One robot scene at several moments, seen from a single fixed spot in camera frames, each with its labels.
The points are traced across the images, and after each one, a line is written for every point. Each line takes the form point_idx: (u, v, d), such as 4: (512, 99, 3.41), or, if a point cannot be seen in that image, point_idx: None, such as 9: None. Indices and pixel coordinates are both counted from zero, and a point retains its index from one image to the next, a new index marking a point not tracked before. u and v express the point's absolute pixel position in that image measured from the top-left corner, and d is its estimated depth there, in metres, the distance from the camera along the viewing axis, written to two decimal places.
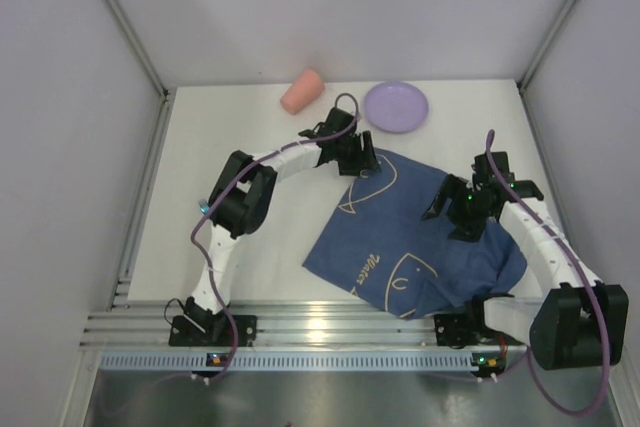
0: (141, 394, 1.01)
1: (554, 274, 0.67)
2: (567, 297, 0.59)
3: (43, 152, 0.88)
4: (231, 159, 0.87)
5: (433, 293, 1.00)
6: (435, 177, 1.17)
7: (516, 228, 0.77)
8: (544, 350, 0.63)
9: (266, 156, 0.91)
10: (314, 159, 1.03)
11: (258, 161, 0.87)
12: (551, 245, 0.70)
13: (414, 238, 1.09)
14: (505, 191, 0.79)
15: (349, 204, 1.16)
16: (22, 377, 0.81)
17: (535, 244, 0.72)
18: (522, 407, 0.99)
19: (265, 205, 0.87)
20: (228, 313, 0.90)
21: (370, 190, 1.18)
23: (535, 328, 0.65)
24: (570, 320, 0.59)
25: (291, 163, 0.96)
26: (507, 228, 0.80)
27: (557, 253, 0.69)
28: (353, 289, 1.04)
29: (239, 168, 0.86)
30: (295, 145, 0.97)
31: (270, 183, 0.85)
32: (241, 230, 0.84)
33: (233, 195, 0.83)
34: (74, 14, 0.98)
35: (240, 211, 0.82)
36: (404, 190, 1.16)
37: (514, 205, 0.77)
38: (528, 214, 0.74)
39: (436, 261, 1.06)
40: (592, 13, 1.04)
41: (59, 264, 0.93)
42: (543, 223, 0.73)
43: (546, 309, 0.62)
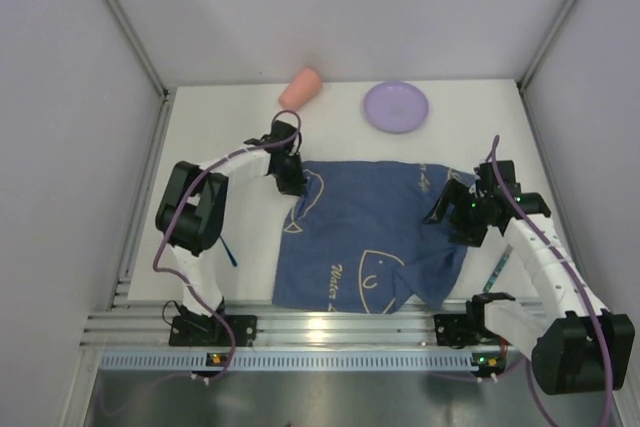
0: (142, 394, 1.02)
1: (559, 301, 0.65)
2: (573, 327, 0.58)
3: (43, 152, 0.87)
4: (174, 169, 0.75)
5: (404, 283, 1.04)
6: (379, 167, 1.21)
7: (521, 246, 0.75)
8: (545, 374, 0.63)
9: (214, 164, 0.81)
10: (264, 165, 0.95)
11: (205, 170, 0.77)
12: (557, 268, 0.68)
13: (374, 234, 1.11)
14: (511, 207, 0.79)
15: (294, 224, 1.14)
16: (22, 378, 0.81)
17: (540, 266, 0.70)
18: (521, 407, 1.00)
19: (221, 215, 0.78)
20: (218, 318, 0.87)
21: (309, 203, 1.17)
23: (535, 350, 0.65)
24: (574, 350, 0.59)
25: (240, 171, 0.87)
26: (511, 244, 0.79)
27: (562, 277, 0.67)
28: (330, 306, 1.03)
29: (186, 179, 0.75)
30: (242, 152, 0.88)
31: (224, 191, 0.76)
32: (201, 248, 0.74)
33: (184, 210, 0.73)
34: (73, 13, 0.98)
35: (194, 226, 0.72)
36: (351, 182, 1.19)
37: (520, 222, 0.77)
38: (535, 233, 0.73)
39: (395, 249, 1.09)
40: (593, 14, 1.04)
41: (59, 265, 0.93)
42: (550, 244, 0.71)
43: (550, 335, 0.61)
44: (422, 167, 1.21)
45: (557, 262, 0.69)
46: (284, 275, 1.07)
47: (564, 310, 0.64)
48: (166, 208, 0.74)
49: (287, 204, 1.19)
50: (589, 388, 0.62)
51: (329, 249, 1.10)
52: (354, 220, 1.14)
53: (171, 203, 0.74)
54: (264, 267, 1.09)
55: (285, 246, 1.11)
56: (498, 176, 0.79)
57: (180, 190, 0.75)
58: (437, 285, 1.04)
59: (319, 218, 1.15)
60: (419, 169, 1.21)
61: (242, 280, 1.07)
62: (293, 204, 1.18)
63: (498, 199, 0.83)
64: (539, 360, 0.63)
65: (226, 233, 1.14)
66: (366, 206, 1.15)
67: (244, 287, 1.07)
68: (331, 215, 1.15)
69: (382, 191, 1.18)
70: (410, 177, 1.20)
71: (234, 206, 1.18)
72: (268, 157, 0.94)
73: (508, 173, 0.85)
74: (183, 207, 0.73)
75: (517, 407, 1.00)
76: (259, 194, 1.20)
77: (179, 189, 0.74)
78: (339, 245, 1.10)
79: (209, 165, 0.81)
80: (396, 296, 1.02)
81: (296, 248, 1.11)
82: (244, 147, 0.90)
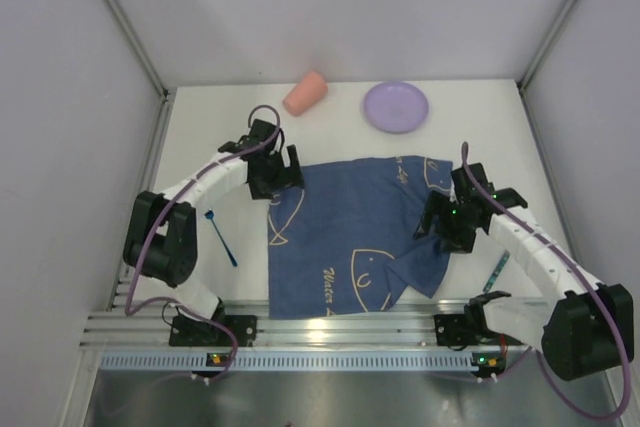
0: (142, 394, 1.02)
1: (557, 283, 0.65)
2: (576, 306, 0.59)
3: (43, 153, 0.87)
4: (137, 202, 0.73)
5: (395, 275, 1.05)
6: (365, 166, 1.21)
7: (508, 240, 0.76)
8: (561, 360, 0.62)
9: (182, 189, 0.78)
10: (242, 173, 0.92)
11: (171, 200, 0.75)
12: (547, 253, 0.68)
13: (366, 233, 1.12)
14: (490, 205, 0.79)
15: (279, 236, 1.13)
16: (22, 378, 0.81)
17: (531, 254, 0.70)
18: (522, 408, 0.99)
19: (191, 245, 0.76)
20: (215, 324, 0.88)
21: (290, 213, 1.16)
23: (548, 341, 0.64)
24: (583, 329, 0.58)
25: (213, 188, 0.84)
26: (498, 241, 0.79)
27: (554, 260, 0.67)
28: (328, 311, 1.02)
29: (151, 210, 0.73)
30: (212, 168, 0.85)
31: (192, 220, 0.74)
32: (175, 281, 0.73)
33: (153, 244, 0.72)
34: (73, 13, 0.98)
35: (164, 261, 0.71)
36: (338, 181, 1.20)
37: (501, 217, 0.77)
38: (518, 224, 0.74)
39: (384, 245, 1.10)
40: (592, 14, 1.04)
41: (59, 265, 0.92)
42: (534, 232, 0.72)
43: (556, 320, 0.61)
44: (398, 160, 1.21)
45: (545, 246, 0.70)
46: (284, 276, 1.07)
47: (563, 291, 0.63)
48: (133, 243, 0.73)
49: (265, 216, 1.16)
50: (607, 366, 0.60)
51: (329, 250, 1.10)
52: (355, 221, 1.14)
53: (138, 238, 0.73)
54: (263, 267, 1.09)
55: (285, 247, 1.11)
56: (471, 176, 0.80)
57: (145, 224, 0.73)
58: (430, 274, 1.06)
59: (319, 218, 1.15)
60: (396, 162, 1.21)
61: (242, 280, 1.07)
62: (268, 220, 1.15)
63: (476, 200, 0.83)
64: (554, 348, 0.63)
65: (225, 233, 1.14)
66: (366, 208, 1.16)
67: (243, 288, 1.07)
68: (331, 215, 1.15)
69: (382, 191, 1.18)
70: (388, 170, 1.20)
71: (231, 207, 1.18)
72: (244, 164, 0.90)
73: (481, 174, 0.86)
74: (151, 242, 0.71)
75: (517, 407, 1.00)
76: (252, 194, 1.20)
77: (144, 224, 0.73)
78: (339, 245, 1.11)
79: (177, 190, 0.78)
80: (391, 290, 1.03)
81: (296, 249, 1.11)
82: (214, 161, 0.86)
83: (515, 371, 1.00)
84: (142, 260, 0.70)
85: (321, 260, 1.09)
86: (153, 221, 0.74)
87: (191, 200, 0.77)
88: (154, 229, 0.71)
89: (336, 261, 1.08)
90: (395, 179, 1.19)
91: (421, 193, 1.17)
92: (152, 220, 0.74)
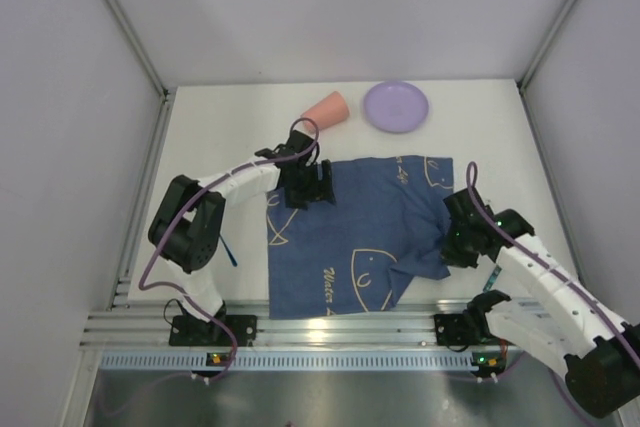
0: (143, 393, 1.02)
1: (583, 327, 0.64)
2: (607, 354, 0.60)
3: (43, 153, 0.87)
4: (172, 184, 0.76)
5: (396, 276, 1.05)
6: (367, 166, 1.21)
7: (519, 273, 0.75)
8: (591, 400, 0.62)
9: (215, 180, 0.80)
10: (273, 179, 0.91)
11: (204, 187, 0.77)
12: (567, 293, 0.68)
13: (366, 235, 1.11)
14: (495, 235, 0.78)
15: (279, 236, 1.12)
16: (22, 377, 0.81)
17: (550, 293, 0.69)
18: (522, 408, 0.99)
19: (216, 235, 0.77)
20: (218, 322, 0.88)
21: (290, 213, 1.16)
23: (572, 379, 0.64)
24: (614, 377, 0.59)
25: (243, 187, 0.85)
26: (507, 271, 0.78)
27: (575, 301, 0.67)
28: (328, 311, 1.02)
29: (182, 196, 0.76)
30: (248, 167, 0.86)
31: (219, 212, 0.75)
32: (190, 267, 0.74)
33: (178, 227, 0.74)
34: (73, 12, 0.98)
35: (185, 245, 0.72)
36: (339, 182, 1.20)
37: (511, 250, 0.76)
38: (530, 258, 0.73)
39: (384, 245, 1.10)
40: (592, 14, 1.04)
41: (59, 264, 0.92)
42: (551, 269, 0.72)
43: (586, 366, 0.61)
44: (398, 160, 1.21)
45: (564, 284, 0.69)
46: (284, 276, 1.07)
47: (591, 337, 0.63)
48: (160, 222, 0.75)
49: (266, 218, 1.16)
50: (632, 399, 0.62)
51: (329, 250, 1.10)
52: (355, 221, 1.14)
53: (164, 218, 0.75)
54: (263, 267, 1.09)
55: (285, 247, 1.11)
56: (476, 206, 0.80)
57: (175, 207, 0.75)
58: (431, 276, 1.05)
59: (319, 218, 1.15)
60: (397, 162, 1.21)
61: (242, 280, 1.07)
62: (268, 220, 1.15)
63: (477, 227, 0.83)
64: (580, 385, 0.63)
65: (226, 234, 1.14)
66: (366, 207, 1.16)
67: (243, 287, 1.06)
68: (331, 215, 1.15)
69: (382, 190, 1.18)
70: (388, 170, 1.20)
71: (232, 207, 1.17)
72: (277, 171, 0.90)
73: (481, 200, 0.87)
74: (176, 225, 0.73)
75: (517, 406, 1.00)
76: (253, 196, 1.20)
77: (173, 206, 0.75)
78: (339, 245, 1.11)
79: (210, 181, 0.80)
80: (391, 289, 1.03)
81: (296, 249, 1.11)
82: (250, 161, 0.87)
83: (515, 370, 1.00)
84: (165, 240, 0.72)
85: (321, 260, 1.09)
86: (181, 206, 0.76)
87: (223, 191, 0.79)
88: (181, 213, 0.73)
89: (336, 261, 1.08)
90: (395, 179, 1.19)
91: (422, 192, 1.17)
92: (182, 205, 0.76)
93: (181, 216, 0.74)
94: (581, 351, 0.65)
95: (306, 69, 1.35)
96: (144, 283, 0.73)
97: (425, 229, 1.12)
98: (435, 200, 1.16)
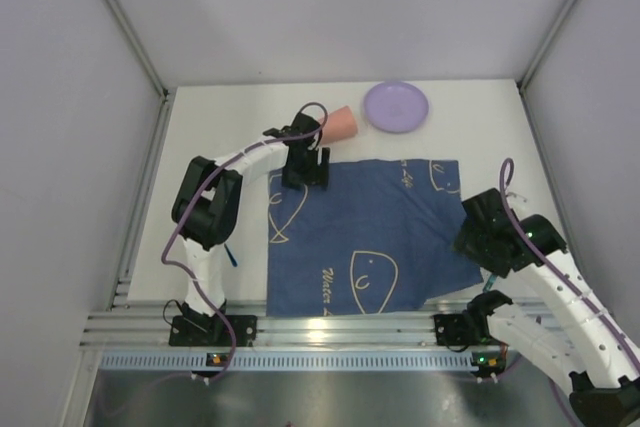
0: (142, 394, 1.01)
1: (608, 366, 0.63)
2: (627, 394, 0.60)
3: (43, 154, 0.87)
4: (192, 166, 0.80)
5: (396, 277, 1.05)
6: (374, 169, 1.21)
7: (543, 292, 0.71)
8: (593, 419, 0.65)
9: (230, 160, 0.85)
10: (282, 157, 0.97)
11: (221, 167, 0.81)
12: (596, 327, 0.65)
13: (366, 234, 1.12)
14: (525, 246, 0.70)
15: (280, 234, 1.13)
16: (22, 377, 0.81)
17: (578, 324, 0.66)
18: (522, 408, 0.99)
19: (234, 212, 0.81)
20: (223, 316, 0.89)
21: (290, 213, 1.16)
23: (579, 398, 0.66)
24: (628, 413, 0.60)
25: (256, 165, 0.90)
26: (528, 284, 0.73)
27: (605, 336, 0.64)
28: (325, 311, 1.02)
29: (201, 175, 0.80)
30: (259, 146, 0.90)
31: (236, 192, 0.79)
32: (209, 243, 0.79)
33: (199, 205, 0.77)
34: (73, 13, 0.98)
35: (207, 221, 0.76)
36: (339, 182, 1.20)
37: (540, 268, 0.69)
38: (561, 282, 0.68)
39: (384, 246, 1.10)
40: (592, 13, 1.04)
41: (59, 264, 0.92)
42: (582, 296, 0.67)
43: (602, 398, 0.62)
44: (402, 164, 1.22)
45: (595, 316, 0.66)
46: (284, 275, 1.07)
47: (616, 376, 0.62)
48: (182, 202, 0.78)
49: (266, 215, 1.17)
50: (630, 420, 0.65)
51: (329, 250, 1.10)
52: (356, 222, 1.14)
53: (185, 197, 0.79)
54: (263, 266, 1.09)
55: (285, 247, 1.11)
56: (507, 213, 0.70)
57: (195, 185, 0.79)
58: (432, 278, 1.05)
59: (320, 218, 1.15)
60: (401, 166, 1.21)
61: (242, 280, 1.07)
62: (269, 219, 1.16)
63: (500, 233, 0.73)
64: (588, 408, 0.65)
65: None
66: (365, 206, 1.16)
67: (243, 287, 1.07)
68: (331, 215, 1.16)
69: (385, 193, 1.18)
70: (392, 173, 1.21)
71: None
72: (285, 149, 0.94)
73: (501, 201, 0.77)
74: (196, 202, 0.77)
75: (516, 406, 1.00)
76: (252, 197, 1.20)
77: (194, 185, 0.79)
78: (339, 246, 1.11)
79: (225, 160, 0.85)
80: (391, 291, 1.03)
81: (296, 249, 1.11)
82: (261, 140, 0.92)
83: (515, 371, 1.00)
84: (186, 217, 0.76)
85: (321, 260, 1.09)
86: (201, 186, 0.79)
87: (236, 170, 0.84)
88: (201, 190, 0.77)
89: (336, 261, 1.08)
90: (399, 182, 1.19)
91: (425, 194, 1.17)
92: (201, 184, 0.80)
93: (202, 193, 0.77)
94: (598, 383, 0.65)
95: (306, 69, 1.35)
96: (166, 255, 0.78)
97: (426, 229, 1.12)
98: (438, 204, 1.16)
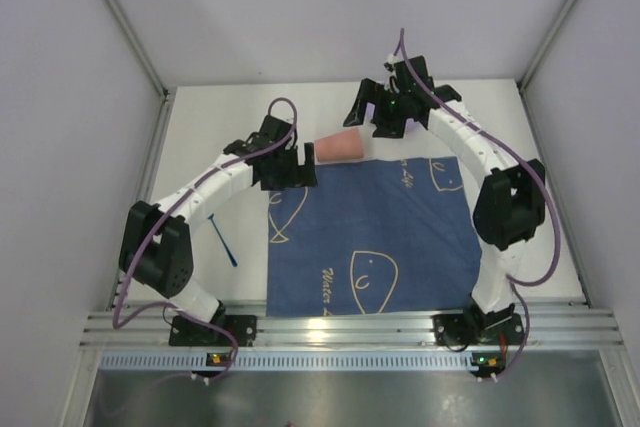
0: (143, 393, 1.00)
1: (485, 164, 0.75)
2: (498, 179, 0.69)
3: (43, 155, 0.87)
4: (131, 212, 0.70)
5: (396, 278, 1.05)
6: (373, 169, 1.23)
7: (444, 131, 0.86)
8: (489, 228, 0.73)
9: (177, 201, 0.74)
10: (247, 176, 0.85)
11: (165, 212, 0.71)
12: (477, 139, 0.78)
13: (365, 235, 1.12)
14: (430, 100, 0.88)
15: (279, 233, 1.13)
16: (20, 376, 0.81)
17: (464, 141, 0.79)
18: (524, 409, 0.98)
19: (187, 258, 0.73)
20: (215, 327, 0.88)
21: (290, 213, 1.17)
23: (477, 214, 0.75)
24: (504, 198, 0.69)
25: (212, 198, 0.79)
26: (436, 133, 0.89)
27: (483, 144, 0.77)
28: (325, 311, 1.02)
29: (145, 222, 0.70)
30: (213, 174, 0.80)
31: (186, 237, 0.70)
32: (166, 293, 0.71)
33: (146, 255, 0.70)
34: (73, 14, 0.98)
35: (157, 275, 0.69)
36: (339, 182, 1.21)
37: (438, 112, 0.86)
38: (451, 116, 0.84)
39: (384, 246, 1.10)
40: (592, 13, 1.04)
41: (59, 263, 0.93)
42: (467, 123, 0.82)
43: (484, 194, 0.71)
44: (402, 164, 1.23)
45: (476, 134, 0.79)
46: (283, 274, 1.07)
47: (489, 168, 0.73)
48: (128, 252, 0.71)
49: (266, 215, 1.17)
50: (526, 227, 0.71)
51: (329, 250, 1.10)
52: (356, 221, 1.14)
53: (133, 243, 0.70)
54: (263, 266, 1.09)
55: (285, 246, 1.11)
56: (413, 73, 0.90)
57: (140, 233, 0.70)
58: (433, 277, 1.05)
59: (319, 218, 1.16)
60: (401, 166, 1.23)
61: (242, 279, 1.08)
62: (270, 218, 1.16)
63: (416, 96, 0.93)
64: (485, 218, 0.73)
65: (225, 233, 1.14)
66: (365, 205, 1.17)
67: (242, 287, 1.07)
68: (332, 214, 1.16)
69: (385, 193, 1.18)
70: (393, 174, 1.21)
71: (232, 207, 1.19)
72: (249, 167, 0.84)
73: (421, 70, 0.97)
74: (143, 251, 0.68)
75: (519, 407, 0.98)
76: (252, 196, 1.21)
77: (139, 232, 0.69)
78: (338, 246, 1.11)
79: (172, 201, 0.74)
80: (391, 291, 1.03)
81: (296, 248, 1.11)
82: (216, 166, 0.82)
83: (514, 371, 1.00)
84: (133, 270, 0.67)
85: (321, 260, 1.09)
86: (147, 232, 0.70)
87: (185, 213, 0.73)
88: (147, 240, 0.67)
89: (336, 261, 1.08)
90: (400, 183, 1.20)
91: (425, 193, 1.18)
92: (147, 231, 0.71)
93: (149, 241, 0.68)
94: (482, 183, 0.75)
95: (306, 69, 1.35)
96: (116, 319, 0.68)
97: (425, 228, 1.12)
98: (438, 204, 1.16)
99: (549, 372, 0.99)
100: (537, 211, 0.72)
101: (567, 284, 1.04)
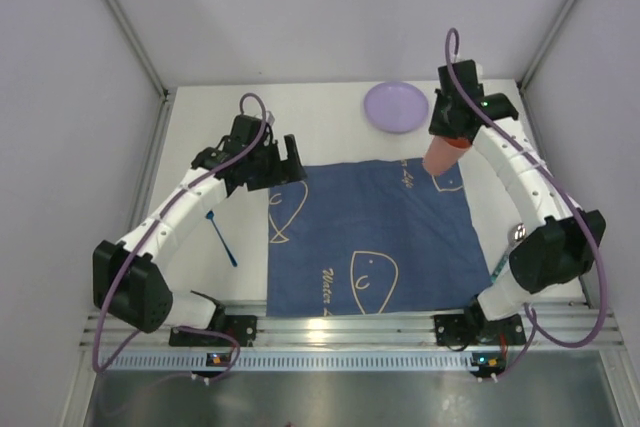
0: (143, 393, 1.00)
1: (537, 207, 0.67)
2: (551, 231, 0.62)
3: (44, 154, 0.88)
4: (94, 254, 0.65)
5: (399, 279, 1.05)
6: (373, 169, 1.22)
7: (494, 155, 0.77)
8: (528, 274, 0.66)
9: (143, 236, 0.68)
10: (221, 190, 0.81)
11: (130, 253, 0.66)
12: (532, 174, 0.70)
13: (366, 236, 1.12)
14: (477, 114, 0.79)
15: (280, 234, 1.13)
16: (19, 377, 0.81)
17: (517, 175, 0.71)
18: (524, 409, 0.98)
19: (164, 292, 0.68)
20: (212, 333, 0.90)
21: (290, 213, 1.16)
23: (517, 256, 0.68)
24: (555, 251, 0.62)
25: (185, 221, 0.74)
26: (482, 154, 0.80)
27: (538, 184, 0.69)
28: (325, 311, 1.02)
29: (111, 263, 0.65)
30: (181, 197, 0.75)
31: (157, 275, 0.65)
32: (146, 328, 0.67)
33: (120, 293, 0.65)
34: (73, 14, 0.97)
35: (133, 313, 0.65)
36: (339, 182, 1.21)
37: (490, 132, 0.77)
38: (506, 141, 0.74)
39: (385, 246, 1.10)
40: (593, 14, 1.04)
41: (60, 263, 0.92)
42: (524, 152, 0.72)
43: (531, 243, 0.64)
44: (403, 164, 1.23)
45: (532, 168, 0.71)
46: (283, 274, 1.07)
47: (542, 215, 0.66)
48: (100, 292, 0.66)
49: (266, 215, 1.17)
50: (568, 277, 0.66)
51: (328, 251, 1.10)
52: (356, 221, 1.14)
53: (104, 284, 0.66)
54: (263, 266, 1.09)
55: (285, 247, 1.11)
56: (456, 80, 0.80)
57: (107, 276, 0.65)
58: (433, 278, 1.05)
59: (319, 218, 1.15)
60: (401, 166, 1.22)
61: (242, 280, 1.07)
62: (270, 218, 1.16)
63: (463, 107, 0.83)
64: (525, 265, 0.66)
65: (226, 234, 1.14)
66: (365, 204, 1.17)
67: (242, 287, 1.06)
68: (331, 215, 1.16)
69: (385, 193, 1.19)
70: (394, 174, 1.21)
71: (233, 207, 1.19)
72: (220, 182, 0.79)
73: (470, 76, 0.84)
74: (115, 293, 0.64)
75: (520, 407, 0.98)
76: (252, 197, 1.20)
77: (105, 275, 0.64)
78: (339, 246, 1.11)
79: (138, 237, 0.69)
80: (391, 291, 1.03)
81: (296, 249, 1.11)
82: (183, 186, 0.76)
83: (515, 372, 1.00)
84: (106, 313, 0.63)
85: (321, 260, 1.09)
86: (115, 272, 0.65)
87: (153, 249, 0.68)
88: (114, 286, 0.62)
89: (336, 261, 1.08)
90: (400, 183, 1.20)
91: (425, 194, 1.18)
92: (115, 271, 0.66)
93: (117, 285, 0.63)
94: (529, 227, 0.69)
95: (305, 70, 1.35)
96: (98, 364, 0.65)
97: (425, 229, 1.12)
98: (438, 204, 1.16)
99: (549, 373, 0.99)
100: (585, 263, 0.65)
101: (567, 284, 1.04)
